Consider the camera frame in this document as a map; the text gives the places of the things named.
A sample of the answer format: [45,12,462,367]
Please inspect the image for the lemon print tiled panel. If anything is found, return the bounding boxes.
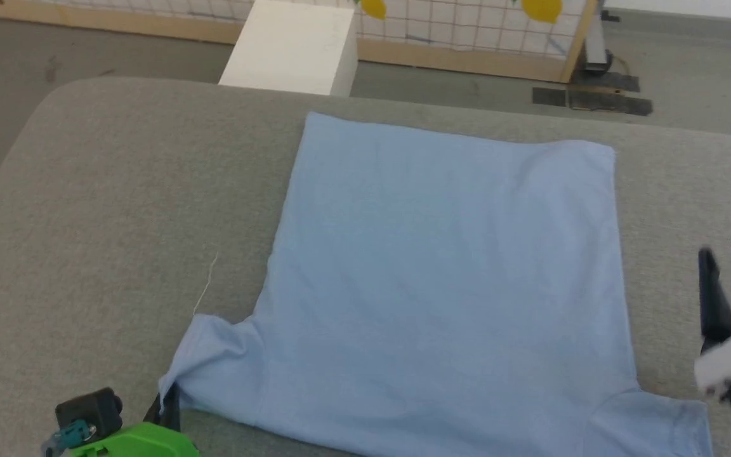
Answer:
[0,0,598,84]

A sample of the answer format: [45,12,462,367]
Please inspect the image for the light blue t-shirt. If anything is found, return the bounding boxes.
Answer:
[157,112,714,457]

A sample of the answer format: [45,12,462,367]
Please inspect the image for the black floor plates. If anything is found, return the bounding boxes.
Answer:
[532,69,654,117]

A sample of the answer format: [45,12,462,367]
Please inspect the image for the thin white thread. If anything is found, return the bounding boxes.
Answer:
[192,252,220,317]

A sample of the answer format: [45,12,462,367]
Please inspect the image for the white box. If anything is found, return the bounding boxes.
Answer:
[218,0,359,98]

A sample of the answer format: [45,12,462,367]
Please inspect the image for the grey metal panel support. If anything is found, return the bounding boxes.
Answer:
[584,0,621,72]

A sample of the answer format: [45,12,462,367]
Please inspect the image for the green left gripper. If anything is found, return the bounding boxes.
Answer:
[70,383,201,457]

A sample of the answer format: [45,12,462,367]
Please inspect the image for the teal left cable connector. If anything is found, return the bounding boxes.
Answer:
[41,418,97,455]

